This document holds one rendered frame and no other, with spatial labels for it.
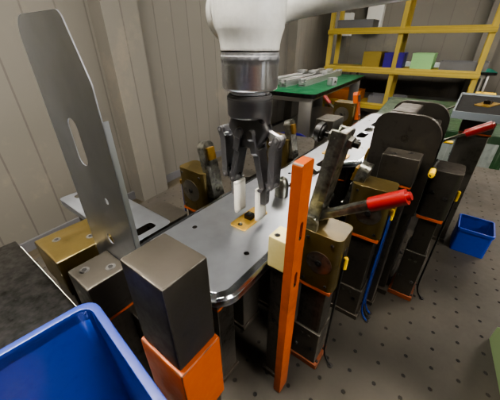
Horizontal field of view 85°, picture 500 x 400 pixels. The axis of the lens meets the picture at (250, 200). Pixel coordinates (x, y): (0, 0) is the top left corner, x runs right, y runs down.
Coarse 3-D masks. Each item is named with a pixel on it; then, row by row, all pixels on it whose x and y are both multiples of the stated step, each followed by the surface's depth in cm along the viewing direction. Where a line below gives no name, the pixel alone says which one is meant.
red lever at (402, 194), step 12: (396, 192) 36; (408, 192) 36; (348, 204) 42; (360, 204) 40; (372, 204) 38; (384, 204) 37; (396, 204) 36; (408, 204) 36; (324, 216) 44; (336, 216) 43
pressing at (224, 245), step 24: (360, 120) 129; (288, 168) 79; (288, 192) 67; (312, 192) 67; (192, 216) 58; (216, 216) 58; (264, 216) 58; (192, 240) 50; (216, 240) 50; (240, 240) 50; (264, 240) 50; (216, 264) 45; (240, 264) 45; (264, 264) 45; (216, 288) 41; (240, 288) 40
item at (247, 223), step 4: (252, 208) 60; (252, 212) 58; (240, 216) 57; (244, 216) 56; (248, 216) 55; (252, 216) 56; (236, 220) 56; (240, 220) 56; (244, 220) 56; (248, 220) 56; (252, 220) 56; (232, 224) 55; (236, 224) 55; (244, 224) 55; (248, 224) 55; (252, 224) 55; (240, 228) 53; (244, 228) 53; (248, 228) 54
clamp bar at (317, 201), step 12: (324, 132) 39; (336, 132) 37; (348, 132) 37; (336, 144) 37; (348, 144) 37; (360, 144) 38; (324, 156) 39; (336, 156) 38; (324, 168) 40; (336, 168) 39; (324, 180) 41; (336, 180) 42; (324, 192) 41; (312, 204) 44; (324, 204) 43
